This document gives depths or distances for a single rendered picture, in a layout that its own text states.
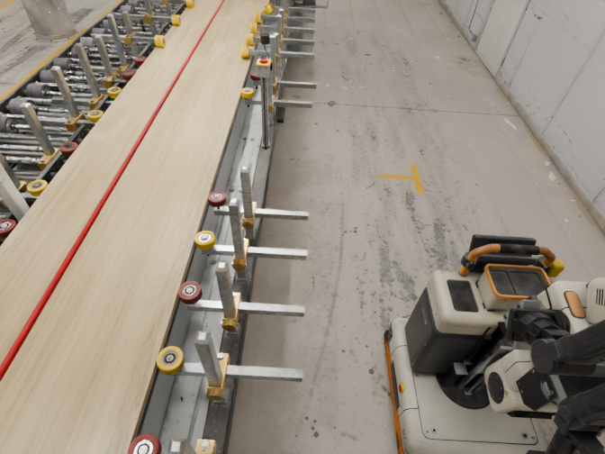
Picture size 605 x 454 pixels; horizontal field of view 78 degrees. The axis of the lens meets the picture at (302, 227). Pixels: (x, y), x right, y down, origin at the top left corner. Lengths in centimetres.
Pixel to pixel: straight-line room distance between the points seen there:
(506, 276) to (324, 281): 124
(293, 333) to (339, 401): 45
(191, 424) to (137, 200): 94
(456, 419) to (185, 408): 117
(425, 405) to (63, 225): 175
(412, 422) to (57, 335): 145
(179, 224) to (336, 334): 118
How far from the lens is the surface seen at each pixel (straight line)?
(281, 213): 172
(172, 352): 129
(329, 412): 214
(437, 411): 197
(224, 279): 120
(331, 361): 224
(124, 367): 132
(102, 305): 147
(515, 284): 164
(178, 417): 152
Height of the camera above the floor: 204
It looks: 47 degrees down
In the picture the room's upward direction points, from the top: 4 degrees clockwise
